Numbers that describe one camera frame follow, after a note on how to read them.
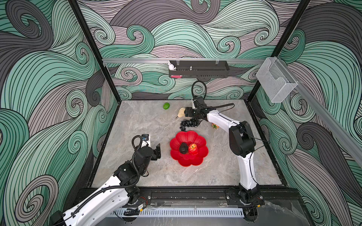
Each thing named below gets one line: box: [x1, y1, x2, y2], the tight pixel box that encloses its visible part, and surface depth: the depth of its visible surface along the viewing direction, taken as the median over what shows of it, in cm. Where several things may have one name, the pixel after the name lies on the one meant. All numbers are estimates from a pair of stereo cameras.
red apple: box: [188, 143, 198, 156], surface depth 87 cm
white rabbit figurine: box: [167, 60, 177, 71], surface depth 87 cm
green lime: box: [162, 102, 171, 111], surface depth 116 cm
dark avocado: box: [179, 142, 188, 155], surface depth 89 cm
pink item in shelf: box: [170, 74, 183, 79], surface depth 91 cm
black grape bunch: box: [179, 118, 200, 132], surface depth 103 cm
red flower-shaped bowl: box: [169, 130, 209, 167], surface depth 90 cm
